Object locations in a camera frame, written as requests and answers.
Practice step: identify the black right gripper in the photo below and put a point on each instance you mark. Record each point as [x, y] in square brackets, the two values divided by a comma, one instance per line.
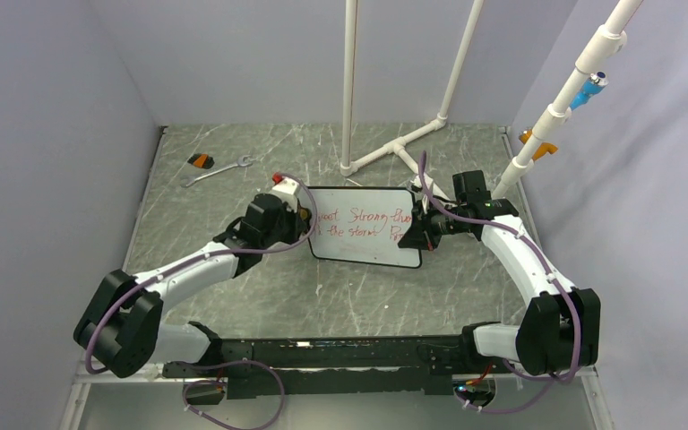
[420, 235]

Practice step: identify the white whiteboard black frame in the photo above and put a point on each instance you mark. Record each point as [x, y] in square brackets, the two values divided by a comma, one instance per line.
[363, 225]

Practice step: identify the yellow black round eraser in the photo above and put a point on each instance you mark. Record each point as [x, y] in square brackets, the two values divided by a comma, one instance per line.
[305, 215]

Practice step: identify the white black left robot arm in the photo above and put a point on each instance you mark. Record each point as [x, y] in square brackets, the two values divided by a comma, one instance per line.
[121, 330]

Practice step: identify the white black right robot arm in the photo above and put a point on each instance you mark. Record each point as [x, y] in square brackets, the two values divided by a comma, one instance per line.
[559, 332]

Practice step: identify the silver open-end wrench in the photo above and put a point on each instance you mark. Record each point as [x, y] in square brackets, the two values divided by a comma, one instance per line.
[242, 162]

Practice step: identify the black orange small tool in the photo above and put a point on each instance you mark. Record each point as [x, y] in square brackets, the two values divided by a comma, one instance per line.
[201, 161]

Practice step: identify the blue clip on pipe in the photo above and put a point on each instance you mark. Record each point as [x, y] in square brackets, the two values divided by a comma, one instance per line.
[590, 88]

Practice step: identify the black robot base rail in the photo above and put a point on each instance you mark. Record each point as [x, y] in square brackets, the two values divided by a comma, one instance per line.
[250, 368]

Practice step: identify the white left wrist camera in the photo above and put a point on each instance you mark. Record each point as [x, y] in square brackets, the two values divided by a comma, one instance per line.
[287, 190]

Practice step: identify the aluminium extrusion rail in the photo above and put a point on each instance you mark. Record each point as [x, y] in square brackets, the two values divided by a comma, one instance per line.
[150, 373]

